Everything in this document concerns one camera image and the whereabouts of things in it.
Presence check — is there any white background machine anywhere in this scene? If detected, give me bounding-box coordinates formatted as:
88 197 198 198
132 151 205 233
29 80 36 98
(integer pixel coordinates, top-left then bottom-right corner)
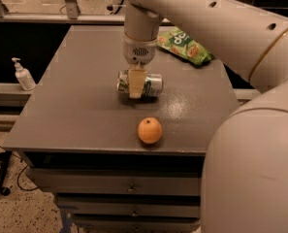
107 0 125 15

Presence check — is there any black stand leg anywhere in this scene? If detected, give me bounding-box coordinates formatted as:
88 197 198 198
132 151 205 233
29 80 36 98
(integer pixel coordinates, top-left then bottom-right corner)
0 151 11 196

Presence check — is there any grey drawer cabinet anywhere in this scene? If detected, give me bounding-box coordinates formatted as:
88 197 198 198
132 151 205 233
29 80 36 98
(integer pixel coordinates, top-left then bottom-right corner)
4 26 238 233

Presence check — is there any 7up soda can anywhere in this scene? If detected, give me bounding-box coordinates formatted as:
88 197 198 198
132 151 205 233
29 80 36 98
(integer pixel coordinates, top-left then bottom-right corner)
117 70 164 98

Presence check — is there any white pump bottle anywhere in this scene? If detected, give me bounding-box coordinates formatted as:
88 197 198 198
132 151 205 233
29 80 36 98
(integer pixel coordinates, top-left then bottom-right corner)
12 57 36 91

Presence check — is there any black floor cable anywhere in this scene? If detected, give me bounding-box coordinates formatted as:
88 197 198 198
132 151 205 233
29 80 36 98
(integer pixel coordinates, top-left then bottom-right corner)
0 136 40 192

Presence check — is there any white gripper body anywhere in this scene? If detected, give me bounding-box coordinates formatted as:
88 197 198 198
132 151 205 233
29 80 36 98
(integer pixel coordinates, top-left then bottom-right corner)
123 35 157 65

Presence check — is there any metal window railing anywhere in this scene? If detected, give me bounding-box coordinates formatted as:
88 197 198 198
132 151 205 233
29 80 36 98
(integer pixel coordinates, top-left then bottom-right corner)
0 0 288 26

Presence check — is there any orange fruit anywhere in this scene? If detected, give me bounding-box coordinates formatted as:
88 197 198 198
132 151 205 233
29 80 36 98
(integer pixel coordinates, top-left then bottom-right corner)
138 117 162 144

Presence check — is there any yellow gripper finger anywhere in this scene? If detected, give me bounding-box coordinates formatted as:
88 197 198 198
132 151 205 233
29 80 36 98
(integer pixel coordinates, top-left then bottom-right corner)
128 64 147 99

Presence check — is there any green snack bag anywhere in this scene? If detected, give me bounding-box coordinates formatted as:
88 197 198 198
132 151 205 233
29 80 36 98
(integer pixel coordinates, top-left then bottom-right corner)
157 27 213 66

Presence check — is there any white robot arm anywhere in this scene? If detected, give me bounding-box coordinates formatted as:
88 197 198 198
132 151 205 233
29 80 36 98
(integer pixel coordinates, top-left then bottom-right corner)
125 0 288 233

